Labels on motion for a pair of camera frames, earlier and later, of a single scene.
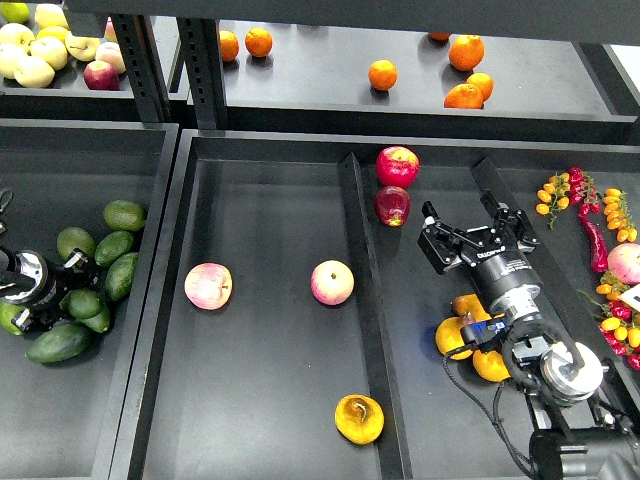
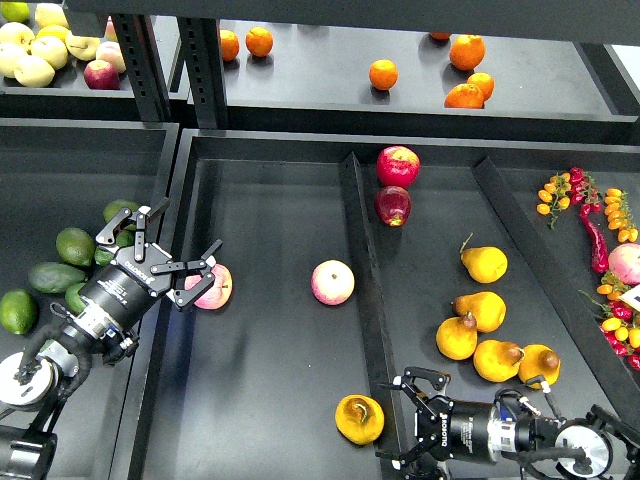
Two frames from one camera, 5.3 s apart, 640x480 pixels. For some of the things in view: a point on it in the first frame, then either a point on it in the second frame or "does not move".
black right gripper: x=498 y=266 → x=458 y=430
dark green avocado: x=81 y=303 does not move
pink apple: x=208 y=285 does not move
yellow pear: x=359 y=418 does not move
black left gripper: x=39 y=286 → x=123 y=290
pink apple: x=332 y=282 does not move
